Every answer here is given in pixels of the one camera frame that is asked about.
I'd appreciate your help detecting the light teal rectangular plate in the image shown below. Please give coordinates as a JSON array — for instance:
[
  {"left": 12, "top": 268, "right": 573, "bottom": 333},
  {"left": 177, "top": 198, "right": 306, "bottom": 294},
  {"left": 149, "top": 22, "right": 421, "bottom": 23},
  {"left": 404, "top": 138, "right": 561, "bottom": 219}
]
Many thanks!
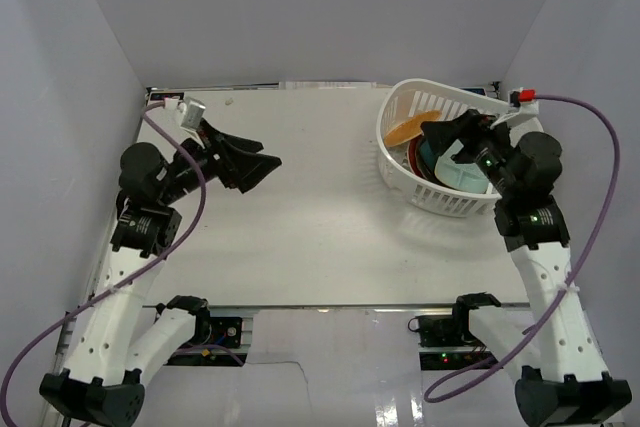
[{"left": 434, "top": 140, "right": 489, "bottom": 194}]

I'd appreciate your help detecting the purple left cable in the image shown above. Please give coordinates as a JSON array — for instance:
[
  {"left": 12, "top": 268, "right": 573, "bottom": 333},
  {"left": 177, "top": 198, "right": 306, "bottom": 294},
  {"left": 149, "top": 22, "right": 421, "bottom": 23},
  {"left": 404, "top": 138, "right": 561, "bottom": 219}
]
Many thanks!
[{"left": 0, "top": 102, "right": 249, "bottom": 406}]

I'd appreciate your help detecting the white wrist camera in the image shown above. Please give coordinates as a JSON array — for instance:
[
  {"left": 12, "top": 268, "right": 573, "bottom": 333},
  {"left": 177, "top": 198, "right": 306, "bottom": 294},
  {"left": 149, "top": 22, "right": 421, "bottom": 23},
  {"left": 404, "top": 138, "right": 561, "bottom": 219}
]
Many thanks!
[
  {"left": 164, "top": 97, "right": 206, "bottom": 130},
  {"left": 490, "top": 89, "right": 539, "bottom": 130}
]

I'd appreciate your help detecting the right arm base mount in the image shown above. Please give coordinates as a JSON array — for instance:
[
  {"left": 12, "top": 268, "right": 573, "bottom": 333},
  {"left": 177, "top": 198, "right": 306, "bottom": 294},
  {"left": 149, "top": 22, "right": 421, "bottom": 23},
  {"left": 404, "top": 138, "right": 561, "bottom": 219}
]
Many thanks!
[{"left": 407, "top": 314, "right": 497, "bottom": 372}]

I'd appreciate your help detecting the orange woven round plate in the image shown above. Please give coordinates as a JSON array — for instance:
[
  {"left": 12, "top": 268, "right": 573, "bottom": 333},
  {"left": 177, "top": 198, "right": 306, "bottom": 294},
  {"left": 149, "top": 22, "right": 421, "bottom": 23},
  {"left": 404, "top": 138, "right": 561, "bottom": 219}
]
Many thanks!
[{"left": 383, "top": 110, "right": 441, "bottom": 148}]

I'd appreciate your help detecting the dark teal square plate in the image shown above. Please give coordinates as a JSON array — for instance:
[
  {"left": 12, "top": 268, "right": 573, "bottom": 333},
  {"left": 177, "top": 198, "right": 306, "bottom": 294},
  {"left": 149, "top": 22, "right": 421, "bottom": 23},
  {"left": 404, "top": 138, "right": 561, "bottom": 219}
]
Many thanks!
[{"left": 418, "top": 137, "right": 440, "bottom": 174}]

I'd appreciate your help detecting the red and teal floral plate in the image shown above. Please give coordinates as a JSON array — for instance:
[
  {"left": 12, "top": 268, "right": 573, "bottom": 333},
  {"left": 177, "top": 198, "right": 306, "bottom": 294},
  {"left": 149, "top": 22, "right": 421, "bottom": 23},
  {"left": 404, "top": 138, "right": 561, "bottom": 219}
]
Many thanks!
[{"left": 407, "top": 137, "right": 423, "bottom": 179}]

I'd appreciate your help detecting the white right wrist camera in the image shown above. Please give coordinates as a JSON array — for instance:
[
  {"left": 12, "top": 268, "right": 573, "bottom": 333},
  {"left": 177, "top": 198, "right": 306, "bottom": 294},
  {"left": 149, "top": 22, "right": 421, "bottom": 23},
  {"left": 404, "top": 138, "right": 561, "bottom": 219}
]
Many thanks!
[{"left": 490, "top": 89, "right": 539, "bottom": 130}]

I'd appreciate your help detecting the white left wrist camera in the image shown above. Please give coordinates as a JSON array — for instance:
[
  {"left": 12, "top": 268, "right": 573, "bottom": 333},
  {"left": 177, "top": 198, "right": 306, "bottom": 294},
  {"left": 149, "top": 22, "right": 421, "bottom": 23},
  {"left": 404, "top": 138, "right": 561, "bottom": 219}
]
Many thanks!
[{"left": 164, "top": 97, "right": 206, "bottom": 130}]

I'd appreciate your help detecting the white plastic basket bin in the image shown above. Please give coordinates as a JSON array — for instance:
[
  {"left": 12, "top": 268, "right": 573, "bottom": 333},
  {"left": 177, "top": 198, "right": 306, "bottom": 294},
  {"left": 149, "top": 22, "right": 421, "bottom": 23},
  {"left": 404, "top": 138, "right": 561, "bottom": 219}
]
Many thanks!
[{"left": 374, "top": 78, "right": 544, "bottom": 219}]

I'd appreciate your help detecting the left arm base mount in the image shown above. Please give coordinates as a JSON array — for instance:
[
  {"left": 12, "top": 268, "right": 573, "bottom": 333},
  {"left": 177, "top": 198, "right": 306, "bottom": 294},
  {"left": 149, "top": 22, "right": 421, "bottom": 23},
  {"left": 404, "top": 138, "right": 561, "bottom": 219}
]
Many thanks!
[{"left": 167, "top": 317, "right": 248, "bottom": 367}]

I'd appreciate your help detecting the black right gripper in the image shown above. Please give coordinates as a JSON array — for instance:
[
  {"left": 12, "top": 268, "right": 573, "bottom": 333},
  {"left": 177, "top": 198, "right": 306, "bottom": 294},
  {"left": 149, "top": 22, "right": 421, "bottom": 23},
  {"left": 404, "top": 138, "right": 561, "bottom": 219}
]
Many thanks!
[{"left": 421, "top": 110, "right": 520, "bottom": 199}]

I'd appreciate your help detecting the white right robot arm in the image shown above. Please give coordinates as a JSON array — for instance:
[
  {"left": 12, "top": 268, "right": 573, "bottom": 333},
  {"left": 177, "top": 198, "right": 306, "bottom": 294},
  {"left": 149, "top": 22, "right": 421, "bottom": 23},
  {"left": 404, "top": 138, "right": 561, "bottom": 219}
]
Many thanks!
[{"left": 421, "top": 109, "right": 632, "bottom": 426}]

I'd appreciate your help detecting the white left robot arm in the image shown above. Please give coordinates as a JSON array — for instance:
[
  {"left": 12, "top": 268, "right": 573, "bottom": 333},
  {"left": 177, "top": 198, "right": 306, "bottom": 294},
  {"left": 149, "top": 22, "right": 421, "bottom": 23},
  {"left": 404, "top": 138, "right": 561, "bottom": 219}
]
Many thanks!
[{"left": 39, "top": 121, "right": 282, "bottom": 426}]

